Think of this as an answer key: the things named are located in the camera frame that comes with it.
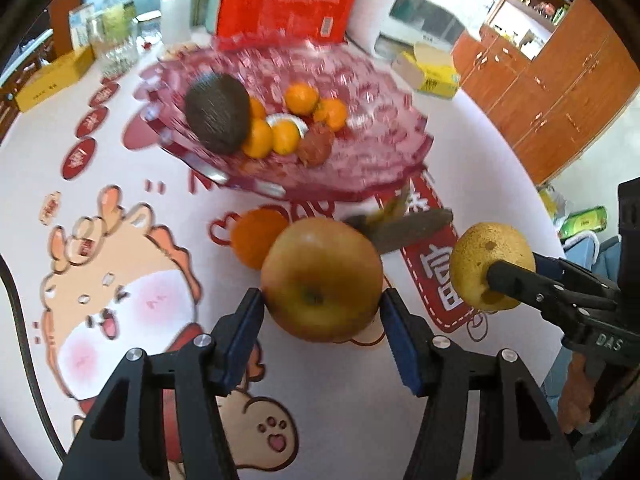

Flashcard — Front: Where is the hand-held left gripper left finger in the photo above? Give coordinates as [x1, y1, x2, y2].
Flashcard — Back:
[59, 287, 266, 480]

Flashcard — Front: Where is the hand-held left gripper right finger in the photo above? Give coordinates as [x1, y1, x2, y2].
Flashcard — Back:
[381, 287, 576, 480]

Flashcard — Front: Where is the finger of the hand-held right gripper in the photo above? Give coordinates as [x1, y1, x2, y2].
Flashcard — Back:
[532, 253, 621, 299]
[487, 260, 617, 312]

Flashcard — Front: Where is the yellow speckled pear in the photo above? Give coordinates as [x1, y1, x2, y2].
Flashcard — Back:
[449, 222, 536, 312]

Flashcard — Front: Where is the large brown pear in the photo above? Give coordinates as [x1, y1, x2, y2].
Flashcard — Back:
[261, 218, 385, 344]

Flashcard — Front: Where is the red wrinkled fruit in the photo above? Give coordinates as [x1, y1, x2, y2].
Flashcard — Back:
[298, 125, 335, 166]

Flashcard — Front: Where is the pink glass fruit bowl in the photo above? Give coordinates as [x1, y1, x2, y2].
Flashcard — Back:
[140, 45, 436, 204]

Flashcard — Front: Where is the dark avocado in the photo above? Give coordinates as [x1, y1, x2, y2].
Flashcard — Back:
[185, 74, 251, 156]

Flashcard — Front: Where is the person's right forearm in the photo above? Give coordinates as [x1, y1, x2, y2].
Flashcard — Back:
[556, 355, 597, 434]

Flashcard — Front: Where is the green packet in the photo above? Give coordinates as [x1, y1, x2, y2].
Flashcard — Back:
[559, 206, 609, 240]

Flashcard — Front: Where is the large orange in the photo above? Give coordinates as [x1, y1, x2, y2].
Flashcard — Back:
[231, 208, 290, 270]

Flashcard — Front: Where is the wooden cabinet with shelves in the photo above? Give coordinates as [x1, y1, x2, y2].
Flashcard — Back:
[451, 0, 622, 187]

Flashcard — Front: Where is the white foam fruit net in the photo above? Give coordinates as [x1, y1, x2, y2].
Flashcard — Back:
[266, 113, 307, 137]

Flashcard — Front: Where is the yellow and white box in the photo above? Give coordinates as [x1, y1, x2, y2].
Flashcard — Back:
[391, 42, 461, 100]

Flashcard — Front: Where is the white countertop appliance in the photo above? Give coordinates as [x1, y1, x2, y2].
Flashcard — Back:
[345, 0, 482, 59]

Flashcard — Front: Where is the ribbed glass cup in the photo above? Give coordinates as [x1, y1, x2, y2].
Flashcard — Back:
[87, 10, 140, 79]

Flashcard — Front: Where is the flat yellow box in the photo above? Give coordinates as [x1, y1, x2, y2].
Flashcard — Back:
[14, 45, 96, 113]

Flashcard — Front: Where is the small glass jar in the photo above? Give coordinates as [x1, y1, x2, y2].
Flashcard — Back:
[136, 12, 162, 44]

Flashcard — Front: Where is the teal bottle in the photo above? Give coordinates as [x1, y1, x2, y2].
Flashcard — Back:
[205, 0, 224, 34]

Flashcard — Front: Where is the white squeeze bottle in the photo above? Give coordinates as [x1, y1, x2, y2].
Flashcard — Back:
[160, 0, 194, 44]

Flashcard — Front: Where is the red pack of paper cups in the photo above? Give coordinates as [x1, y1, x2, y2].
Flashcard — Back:
[216, 0, 369, 45]

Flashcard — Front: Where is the white and blue carton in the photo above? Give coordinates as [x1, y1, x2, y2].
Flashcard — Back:
[67, 4, 96, 52]

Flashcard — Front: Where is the clear bottle with green liquid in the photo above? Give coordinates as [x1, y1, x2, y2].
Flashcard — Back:
[102, 0, 139, 37]

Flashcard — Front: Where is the black cable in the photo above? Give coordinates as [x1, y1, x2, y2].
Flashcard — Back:
[0, 255, 67, 463]

